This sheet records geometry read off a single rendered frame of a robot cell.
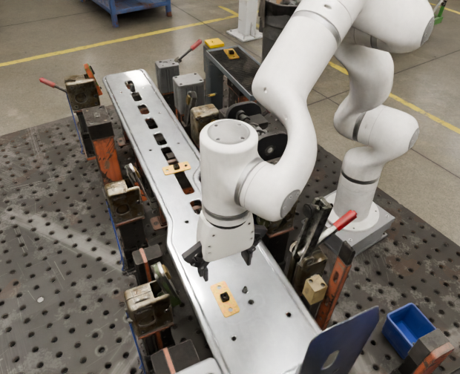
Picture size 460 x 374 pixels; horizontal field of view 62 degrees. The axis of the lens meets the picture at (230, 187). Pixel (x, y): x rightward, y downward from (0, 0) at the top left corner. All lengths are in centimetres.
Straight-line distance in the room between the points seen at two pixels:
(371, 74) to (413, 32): 17
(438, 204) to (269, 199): 240
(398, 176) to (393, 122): 187
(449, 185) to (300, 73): 253
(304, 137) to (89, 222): 108
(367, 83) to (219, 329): 63
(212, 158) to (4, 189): 131
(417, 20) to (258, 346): 68
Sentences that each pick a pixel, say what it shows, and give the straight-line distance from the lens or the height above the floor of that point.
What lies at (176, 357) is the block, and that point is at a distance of 84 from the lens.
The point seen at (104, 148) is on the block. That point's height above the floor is 93.
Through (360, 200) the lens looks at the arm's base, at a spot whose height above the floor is 90.
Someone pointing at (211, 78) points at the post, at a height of 102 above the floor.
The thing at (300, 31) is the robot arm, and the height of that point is 154.
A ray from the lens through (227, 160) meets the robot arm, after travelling 52.
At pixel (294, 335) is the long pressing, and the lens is 85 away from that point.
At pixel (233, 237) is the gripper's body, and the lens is 67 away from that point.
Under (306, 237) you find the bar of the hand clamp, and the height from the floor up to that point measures 111.
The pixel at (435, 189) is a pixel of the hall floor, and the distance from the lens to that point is 298.
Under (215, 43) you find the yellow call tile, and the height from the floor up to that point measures 116.
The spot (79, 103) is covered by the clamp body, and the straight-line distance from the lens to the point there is 162.
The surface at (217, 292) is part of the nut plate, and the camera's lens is 88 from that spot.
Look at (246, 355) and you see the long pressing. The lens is 82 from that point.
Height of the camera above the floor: 175
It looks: 42 degrees down
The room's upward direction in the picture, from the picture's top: 2 degrees clockwise
